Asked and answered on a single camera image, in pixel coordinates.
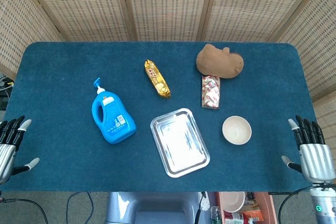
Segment brown plush toy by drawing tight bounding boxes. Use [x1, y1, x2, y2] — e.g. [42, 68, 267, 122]
[196, 43, 245, 79]

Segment red snack package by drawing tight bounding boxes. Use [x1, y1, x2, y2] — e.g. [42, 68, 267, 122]
[223, 211, 246, 224]

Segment orange snack package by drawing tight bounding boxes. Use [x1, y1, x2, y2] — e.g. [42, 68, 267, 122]
[241, 209, 265, 223]

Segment blue detergent pump bottle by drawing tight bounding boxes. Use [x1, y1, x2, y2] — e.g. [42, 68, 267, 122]
[91, 77, 137, 145]

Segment red white snack packet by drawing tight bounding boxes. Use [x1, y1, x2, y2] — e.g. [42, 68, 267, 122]
[201, 74, 221, 110]

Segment white tag with black strap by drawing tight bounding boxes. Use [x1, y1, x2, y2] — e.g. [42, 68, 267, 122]
[194, 191, 211, 224]

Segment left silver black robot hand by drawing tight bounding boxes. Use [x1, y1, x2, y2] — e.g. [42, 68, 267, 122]
[0, 115, 40, 185]

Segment woven bamboo folding screen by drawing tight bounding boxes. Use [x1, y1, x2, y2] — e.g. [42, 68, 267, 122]
[0, 0, 336, 154]

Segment gold snack packet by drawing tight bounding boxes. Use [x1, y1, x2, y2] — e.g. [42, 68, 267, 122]
[144, 59, 172, 99]

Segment power strip with cables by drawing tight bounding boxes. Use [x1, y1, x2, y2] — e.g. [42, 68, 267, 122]
[0, 76, 14, 112]

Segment blue table mat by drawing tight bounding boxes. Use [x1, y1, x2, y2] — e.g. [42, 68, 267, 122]
[0, 41, 317, 193]

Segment black cable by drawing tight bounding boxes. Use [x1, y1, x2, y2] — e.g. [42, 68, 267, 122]
[0, 197, 49, 224]
[278, 186, 313, 224]
[65, 191, 95, 224]

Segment cream ceramic bowl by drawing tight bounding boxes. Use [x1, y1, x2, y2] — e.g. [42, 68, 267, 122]
[222, 115, 253, 145]

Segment pink storage bin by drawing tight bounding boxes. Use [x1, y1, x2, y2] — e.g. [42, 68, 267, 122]
[215, 191, 278, 224]

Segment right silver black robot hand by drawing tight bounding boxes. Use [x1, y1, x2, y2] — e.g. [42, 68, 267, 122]
[281, 115, 336, 184]

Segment clear plastic bottle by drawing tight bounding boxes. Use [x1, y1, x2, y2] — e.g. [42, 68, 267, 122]
[210, 206, 223, 224]

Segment white bowl in bin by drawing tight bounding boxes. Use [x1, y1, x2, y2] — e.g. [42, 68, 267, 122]
[218, 191, 246, 214]

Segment silver metal tray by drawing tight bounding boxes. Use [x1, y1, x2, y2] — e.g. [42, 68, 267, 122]
[150, 108, 211, 178]

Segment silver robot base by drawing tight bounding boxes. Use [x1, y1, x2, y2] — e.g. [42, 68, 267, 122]
[104, 191, 203, 224]

